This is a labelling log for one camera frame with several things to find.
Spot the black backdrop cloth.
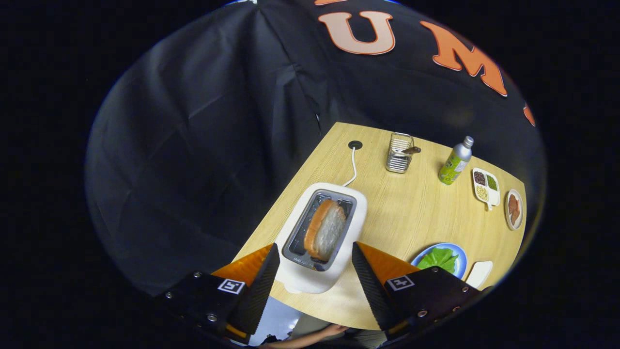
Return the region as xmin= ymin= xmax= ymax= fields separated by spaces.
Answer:
xmin=85 ymin=0 xmax=548 ymax=296

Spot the green and silver bottle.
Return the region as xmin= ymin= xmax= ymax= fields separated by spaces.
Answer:
xmin=438 ymin=136 xmax=474 ymax=186

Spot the blue plate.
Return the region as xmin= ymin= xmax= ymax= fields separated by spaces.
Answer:
xmin=411 ymin=242 xmax=468 ymax=280

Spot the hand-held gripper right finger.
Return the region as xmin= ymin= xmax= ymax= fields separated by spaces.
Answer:
xmin=352 ymin=241 xmax=490 ymax=340

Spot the white divided bean dish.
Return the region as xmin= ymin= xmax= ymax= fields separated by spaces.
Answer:
xmin=472 ymin=167 xmax=501 ymax=211

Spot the white toaster cable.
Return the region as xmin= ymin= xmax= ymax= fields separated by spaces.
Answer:
xmin=342 ymin=147 xmax=357 ymax=187

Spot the white toaster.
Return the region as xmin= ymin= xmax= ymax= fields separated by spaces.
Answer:
xmin=274 ymin=182 xmax=368 ymax=294

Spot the toasted bread slice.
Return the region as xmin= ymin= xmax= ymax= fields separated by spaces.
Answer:
xmin=304 ymin=199 xmax=346 ymax=261

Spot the white round plate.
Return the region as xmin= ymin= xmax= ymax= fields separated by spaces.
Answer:
xmin=504 ymin=189 xmax=524 ymax=231

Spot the green lettuce leaf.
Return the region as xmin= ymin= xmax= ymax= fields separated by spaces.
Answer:
xmin=417 ymin=247 xmax=459 ymax=274

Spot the white square plate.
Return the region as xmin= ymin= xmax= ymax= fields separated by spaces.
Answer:
xmin=465 ymin=261 xmax=494 ymax=290

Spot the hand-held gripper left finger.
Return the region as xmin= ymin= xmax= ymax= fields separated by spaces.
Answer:
xmin=155 ymin=243 xmax=280 ymax=345

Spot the wire utensil basket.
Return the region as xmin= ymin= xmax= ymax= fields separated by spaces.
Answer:
xmin=386 ymin=132 xmax=415 ymax=174

